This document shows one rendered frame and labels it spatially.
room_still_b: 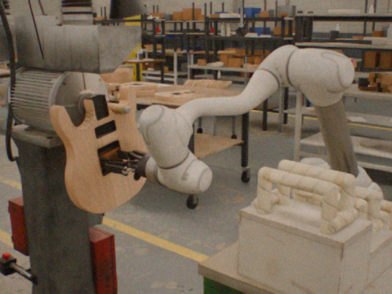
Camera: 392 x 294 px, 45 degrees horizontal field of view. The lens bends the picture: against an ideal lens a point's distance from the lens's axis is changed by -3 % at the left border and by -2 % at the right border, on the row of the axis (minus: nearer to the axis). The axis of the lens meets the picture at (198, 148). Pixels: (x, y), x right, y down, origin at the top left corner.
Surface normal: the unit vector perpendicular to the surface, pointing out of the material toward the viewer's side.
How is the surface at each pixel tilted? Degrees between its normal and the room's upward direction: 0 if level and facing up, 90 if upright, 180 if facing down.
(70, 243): 90
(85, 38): 90
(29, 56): 90
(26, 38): 90
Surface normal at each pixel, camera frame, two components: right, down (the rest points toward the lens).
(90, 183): 0.77, 0.13
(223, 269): 0.00, -0.97
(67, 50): -0.64, 0.19
